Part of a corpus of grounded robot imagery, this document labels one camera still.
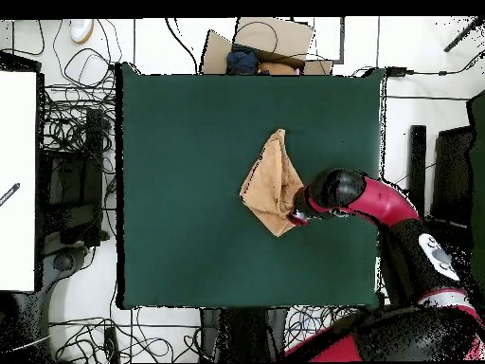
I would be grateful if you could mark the black equipment stand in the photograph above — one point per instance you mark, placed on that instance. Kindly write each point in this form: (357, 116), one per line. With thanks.
(94, 170)

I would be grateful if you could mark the tan terry towel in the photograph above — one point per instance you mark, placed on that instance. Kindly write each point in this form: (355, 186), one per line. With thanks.
(271, 189)

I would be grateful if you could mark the white shoe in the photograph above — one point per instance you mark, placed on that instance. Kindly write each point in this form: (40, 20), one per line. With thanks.
(81, 29)

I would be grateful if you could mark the white board with black frame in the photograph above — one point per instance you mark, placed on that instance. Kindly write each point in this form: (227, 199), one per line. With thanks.
(17, 170)

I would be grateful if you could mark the black power adapter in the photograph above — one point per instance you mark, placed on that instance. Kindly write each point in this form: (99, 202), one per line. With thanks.
(397, 70)

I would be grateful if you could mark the black monitor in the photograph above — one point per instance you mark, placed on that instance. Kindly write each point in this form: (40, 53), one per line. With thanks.
(452, 174)

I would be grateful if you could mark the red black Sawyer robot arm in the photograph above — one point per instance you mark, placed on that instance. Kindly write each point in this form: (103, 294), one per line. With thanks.
(382, 204)

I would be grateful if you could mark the black power strip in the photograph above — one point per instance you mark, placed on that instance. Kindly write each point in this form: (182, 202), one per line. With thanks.
(111, 345)

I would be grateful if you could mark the black tripod leg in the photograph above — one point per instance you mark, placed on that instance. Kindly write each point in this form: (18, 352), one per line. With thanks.
(464, 36)

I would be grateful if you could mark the green chair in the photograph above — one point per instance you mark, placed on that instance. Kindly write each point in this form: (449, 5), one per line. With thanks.
(478, 170)

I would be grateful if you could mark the black upright bar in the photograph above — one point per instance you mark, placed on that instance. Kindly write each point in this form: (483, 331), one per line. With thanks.
(417, 163)

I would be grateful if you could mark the dark green table cloth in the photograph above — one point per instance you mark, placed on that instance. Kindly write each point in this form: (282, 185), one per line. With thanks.
(189, 189)

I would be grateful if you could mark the brown cardboard box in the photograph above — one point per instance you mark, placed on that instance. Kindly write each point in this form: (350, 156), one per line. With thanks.
(273, 36)

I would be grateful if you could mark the black marker pen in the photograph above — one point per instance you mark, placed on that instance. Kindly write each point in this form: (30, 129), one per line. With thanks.
(10, 193)

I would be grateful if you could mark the dark blue garment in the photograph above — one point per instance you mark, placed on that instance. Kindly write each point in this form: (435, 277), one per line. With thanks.
(242, 60)

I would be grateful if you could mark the orange garment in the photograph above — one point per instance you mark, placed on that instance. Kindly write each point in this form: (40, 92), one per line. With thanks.
(276, 69)

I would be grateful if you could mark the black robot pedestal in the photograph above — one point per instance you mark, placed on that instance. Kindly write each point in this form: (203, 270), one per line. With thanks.
(246, 333)

